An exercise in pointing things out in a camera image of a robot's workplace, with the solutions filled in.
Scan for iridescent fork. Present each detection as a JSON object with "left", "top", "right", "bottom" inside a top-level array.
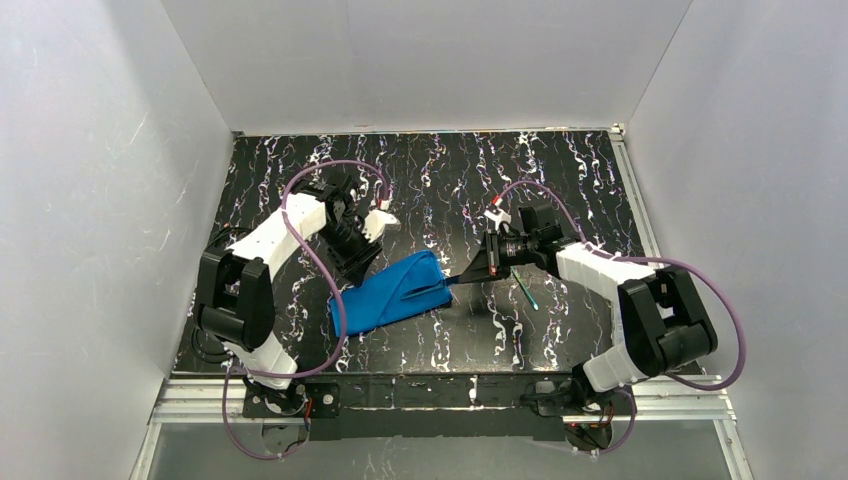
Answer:
[{"left": 510, "top": 267, "right": 540, "bottom": 311}]

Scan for blue cloth napkin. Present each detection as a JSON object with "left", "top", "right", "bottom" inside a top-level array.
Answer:
[{"left": 329, "top": 250, "right": 452, "bottom": 336}]

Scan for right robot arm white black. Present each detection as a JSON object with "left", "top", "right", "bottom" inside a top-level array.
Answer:
[{"left": 448, "top": 207, "right": 718, "bottom": 404}]

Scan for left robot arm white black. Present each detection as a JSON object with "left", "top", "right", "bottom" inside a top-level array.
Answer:
[{"left": 193, "top": 170, "right": 397, "bottom": 391}]

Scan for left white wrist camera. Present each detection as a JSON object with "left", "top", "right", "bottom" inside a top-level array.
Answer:
[{"left": 362, "top": 209, "right": 400, "bottom": 243}]

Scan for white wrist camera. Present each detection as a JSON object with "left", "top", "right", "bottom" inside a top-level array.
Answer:
[
  {"left": 484, "top": 200, "right": 512, "bottom": 233},
  {"left": 362, "top": 209, "right": 400, "bottom": 243}
]

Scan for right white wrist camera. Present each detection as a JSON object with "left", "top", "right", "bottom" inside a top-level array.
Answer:
[{"left": 484, "top": 200, "right": 512, "bottom": 233}]

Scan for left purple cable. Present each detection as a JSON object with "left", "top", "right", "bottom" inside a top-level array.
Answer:
[{"left": 221, "top": 158, "right": 393, "bottom": 463}]

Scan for black coiled cable upper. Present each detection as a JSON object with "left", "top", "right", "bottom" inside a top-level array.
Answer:
[{"left": 208, "top": 226, "right": 253, "bottom": 256}]

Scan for black coiled cable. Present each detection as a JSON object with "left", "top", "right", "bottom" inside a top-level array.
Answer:
[
  {"left": 190, "top": 317, "right": 233, "bottom": 364},
  {"left": 208, "top": 226, "right": 253, "bottom": 256}
]

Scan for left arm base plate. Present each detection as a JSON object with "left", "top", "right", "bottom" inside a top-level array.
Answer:
[{"left": 242, "top": 378, "right": 341, "bottom": 419}]

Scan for black coiled cable lower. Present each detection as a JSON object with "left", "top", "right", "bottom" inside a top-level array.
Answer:
[{"left": 190, "top": 317, "right": 233, "bottom": 364}]

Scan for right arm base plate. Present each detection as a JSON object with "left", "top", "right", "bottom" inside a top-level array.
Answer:
[{"left": 517, "top": 379, "right": 638, "bottom": 457}]

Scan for aluminium frame rail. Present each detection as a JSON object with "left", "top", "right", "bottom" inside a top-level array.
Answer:
[{"left": 131, "top": 374, "right": 752, "bottom": 479}]

